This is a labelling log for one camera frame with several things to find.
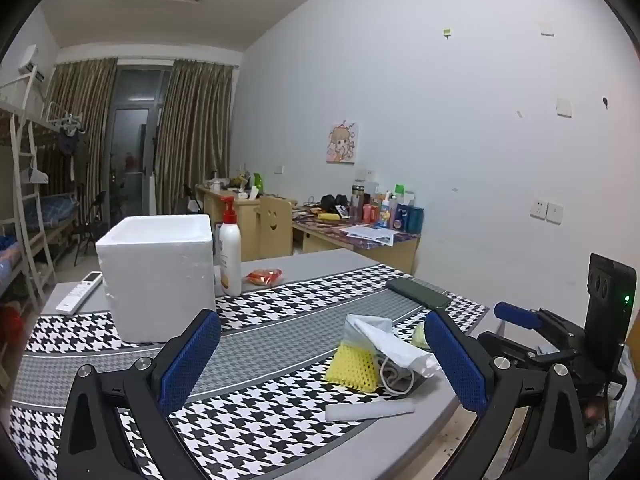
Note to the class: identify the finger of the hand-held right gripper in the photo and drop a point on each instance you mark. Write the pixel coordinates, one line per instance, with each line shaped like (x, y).
(500, 342)
(515, 312)

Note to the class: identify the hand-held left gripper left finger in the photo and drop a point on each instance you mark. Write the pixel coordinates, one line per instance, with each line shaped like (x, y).
(190, 360)

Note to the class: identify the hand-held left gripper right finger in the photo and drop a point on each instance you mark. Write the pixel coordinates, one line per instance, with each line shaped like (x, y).
(455, 365)

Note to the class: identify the blue face mask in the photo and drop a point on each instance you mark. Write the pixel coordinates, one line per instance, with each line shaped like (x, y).
(395, 345)

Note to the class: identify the white foam box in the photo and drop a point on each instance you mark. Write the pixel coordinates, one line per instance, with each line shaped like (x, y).
(160, 270)

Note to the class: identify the white foam tube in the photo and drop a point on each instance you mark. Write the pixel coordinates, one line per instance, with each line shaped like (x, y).
(370, 409)

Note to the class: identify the yellow foam fruit net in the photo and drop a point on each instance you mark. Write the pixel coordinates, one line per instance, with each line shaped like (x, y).
(351, 367)

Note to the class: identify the pale green foam piece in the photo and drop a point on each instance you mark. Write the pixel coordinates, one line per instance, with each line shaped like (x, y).
(420, 335)

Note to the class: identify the houndstooth table mat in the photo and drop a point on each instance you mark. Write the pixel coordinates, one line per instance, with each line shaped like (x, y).
(270, 350)

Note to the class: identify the black smartphone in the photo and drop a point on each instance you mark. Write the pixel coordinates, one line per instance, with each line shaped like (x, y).
(417, 292)

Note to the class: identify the orange snack packet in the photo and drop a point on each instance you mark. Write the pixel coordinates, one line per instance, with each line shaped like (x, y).
(264, 276)

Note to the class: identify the white lotion pump bottle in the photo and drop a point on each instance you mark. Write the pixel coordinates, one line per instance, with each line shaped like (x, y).
(230, 255)

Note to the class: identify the white remote control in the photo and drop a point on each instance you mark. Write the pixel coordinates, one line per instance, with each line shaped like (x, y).
(80, 292)

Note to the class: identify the wooden desk patterned cover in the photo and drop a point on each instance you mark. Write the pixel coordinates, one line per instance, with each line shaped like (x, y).
(360, 252)

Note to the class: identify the plain wooden desk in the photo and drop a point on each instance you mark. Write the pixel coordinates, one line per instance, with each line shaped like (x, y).
(247, 220)

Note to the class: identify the white printed papers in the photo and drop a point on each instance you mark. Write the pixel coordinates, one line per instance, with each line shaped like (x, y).
(372, 232)

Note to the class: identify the wooden chair smiley cutout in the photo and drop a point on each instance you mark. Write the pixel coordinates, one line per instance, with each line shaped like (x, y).
(272, 225)

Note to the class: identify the group of toiletry bottles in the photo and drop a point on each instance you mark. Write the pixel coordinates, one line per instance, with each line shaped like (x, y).
(390, 210)

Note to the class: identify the black folding chair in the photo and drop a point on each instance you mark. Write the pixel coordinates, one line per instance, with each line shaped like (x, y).
(92, 220)

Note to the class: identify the red plastic bag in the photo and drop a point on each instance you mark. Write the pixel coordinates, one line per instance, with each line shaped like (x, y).
(10, 325)

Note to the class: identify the green bottle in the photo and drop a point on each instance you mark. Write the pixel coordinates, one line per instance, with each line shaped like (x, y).
(257, 180)

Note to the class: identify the yellow tube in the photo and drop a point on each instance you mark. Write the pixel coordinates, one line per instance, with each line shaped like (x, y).
(327, 217)

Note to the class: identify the blue checked bedding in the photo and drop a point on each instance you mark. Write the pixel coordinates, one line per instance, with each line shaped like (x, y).
(57, 210)

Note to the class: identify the black bag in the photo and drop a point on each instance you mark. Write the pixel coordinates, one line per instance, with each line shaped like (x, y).
(332, 201)

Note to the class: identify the glass balcony door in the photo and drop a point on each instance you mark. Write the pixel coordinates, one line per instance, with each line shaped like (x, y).
(132, 145)

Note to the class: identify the white bed ladder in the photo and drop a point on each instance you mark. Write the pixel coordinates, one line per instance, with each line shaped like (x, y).
(25, 200)

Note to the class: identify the brown curtain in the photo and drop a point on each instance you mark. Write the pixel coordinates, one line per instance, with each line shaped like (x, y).
(192, 130)
(82, 125)

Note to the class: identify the hanging dark clothes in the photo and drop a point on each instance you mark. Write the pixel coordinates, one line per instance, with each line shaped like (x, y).
(67, 142)

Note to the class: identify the white metal bunk bed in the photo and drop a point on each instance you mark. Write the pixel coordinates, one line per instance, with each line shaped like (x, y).
(10, 115)

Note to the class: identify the white air conditioner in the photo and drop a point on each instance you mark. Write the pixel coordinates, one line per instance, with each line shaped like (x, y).
(29, 60)

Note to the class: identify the double wall socket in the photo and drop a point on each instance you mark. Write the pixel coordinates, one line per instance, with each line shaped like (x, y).
(366, 175)

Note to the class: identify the white wall socket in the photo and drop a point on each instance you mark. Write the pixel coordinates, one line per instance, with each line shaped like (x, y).
(564, 106)
(547, 28)

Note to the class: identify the cartoon wall poster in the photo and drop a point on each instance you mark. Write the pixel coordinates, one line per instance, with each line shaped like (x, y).
(343, 142)

